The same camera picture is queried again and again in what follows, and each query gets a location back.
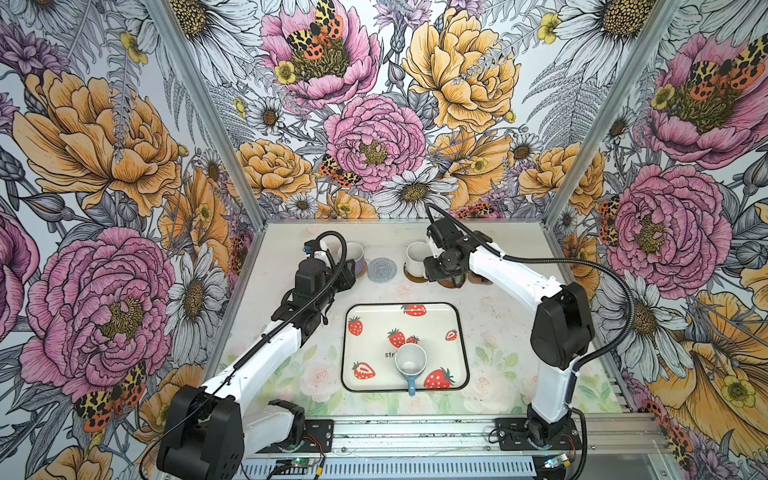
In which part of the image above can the paw shaped wooden coaster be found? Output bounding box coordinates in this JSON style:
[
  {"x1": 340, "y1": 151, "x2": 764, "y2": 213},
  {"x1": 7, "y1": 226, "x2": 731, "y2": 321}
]
[{"x1": 467, "y1": 272, "x2": 493, "y2": 285}]

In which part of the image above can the white mug purple handle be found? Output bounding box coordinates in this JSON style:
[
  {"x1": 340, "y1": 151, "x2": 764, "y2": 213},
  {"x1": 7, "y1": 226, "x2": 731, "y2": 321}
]
[{"x1": 346, "y1": 242, "x2": 367, "y2": 278}]

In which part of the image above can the grey braided coaster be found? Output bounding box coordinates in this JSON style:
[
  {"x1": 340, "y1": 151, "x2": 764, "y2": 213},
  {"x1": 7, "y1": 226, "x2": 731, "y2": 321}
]
[{"x1": 367, "y1": 257, "x2": 397, "y2": 284}]

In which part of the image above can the white mug blue handle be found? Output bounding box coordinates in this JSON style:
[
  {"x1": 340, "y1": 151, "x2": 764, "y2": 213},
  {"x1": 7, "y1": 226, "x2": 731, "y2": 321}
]
[{"x1": 394, "y1": 343, "x2": 428, "y2": 396}]

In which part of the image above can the scratched dark wooden coaster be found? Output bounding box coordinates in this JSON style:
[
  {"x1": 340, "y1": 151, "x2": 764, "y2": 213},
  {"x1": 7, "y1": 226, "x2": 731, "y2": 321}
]
[{"x1": 403, "y1": 269, "x2": 428, "y2": 284}]

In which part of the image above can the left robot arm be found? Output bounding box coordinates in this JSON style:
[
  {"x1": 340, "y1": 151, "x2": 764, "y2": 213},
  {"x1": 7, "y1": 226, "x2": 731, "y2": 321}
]
[{"x1": 156, "y1": 258, "x2": 356, "y2": 479}]

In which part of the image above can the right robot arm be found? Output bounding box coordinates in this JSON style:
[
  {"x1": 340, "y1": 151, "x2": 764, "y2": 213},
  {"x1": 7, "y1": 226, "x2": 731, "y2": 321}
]
[{"x1": 423, "y1": 216, "x2": 595, "y2": 449}]

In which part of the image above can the strawberry print serving tray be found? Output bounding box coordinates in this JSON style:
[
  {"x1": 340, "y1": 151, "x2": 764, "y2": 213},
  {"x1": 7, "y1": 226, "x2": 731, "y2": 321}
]
[{"x1": 341, "y1": 302, "x2": 470, "y2": 396}]

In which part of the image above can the green circuit board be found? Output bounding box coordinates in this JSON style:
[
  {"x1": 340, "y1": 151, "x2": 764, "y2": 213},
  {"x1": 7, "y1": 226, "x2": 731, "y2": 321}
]
[{"x1": 273, "y1": 458, "x2": 321, "y2": 476}]

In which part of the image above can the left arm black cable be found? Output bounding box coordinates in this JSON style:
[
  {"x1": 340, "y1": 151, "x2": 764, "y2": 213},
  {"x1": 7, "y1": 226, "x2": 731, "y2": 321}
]
[{"x1": 137, "y1": 230, "x2": 349, "y2": 480}]

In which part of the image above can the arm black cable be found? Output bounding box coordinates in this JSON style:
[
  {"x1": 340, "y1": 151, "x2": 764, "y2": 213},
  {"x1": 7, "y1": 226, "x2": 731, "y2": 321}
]
[
  {"x1": 137, "y1": 230, "x2": 349, "y2": 480},
  {"x1": 425, "y1": 202, "x2": 636, "y2": 480}
]

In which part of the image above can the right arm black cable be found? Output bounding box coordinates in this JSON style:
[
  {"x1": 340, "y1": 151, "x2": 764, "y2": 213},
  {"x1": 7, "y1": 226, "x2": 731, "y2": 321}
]
[{"x1": 425, "y1": 202, "x2": 636, "y2": 480}]

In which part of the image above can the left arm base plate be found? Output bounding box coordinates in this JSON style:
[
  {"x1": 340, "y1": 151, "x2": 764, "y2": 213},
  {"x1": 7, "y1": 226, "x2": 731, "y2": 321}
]
[{"x1": 260, "y1": 419, "x2": 334, "y2": 454}]

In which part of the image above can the aluminium front rail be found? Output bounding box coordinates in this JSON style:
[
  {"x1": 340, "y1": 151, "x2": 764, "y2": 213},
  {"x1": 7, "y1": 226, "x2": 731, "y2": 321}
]
[{"x1": 315, "y1": 414, "x2": 670, "y2": 457}]

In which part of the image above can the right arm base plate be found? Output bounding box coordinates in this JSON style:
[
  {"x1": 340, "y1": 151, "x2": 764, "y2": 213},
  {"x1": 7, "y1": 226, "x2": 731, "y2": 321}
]
[{"x1": 494, "y1": 416, "x2": 582, "y2": 451}]

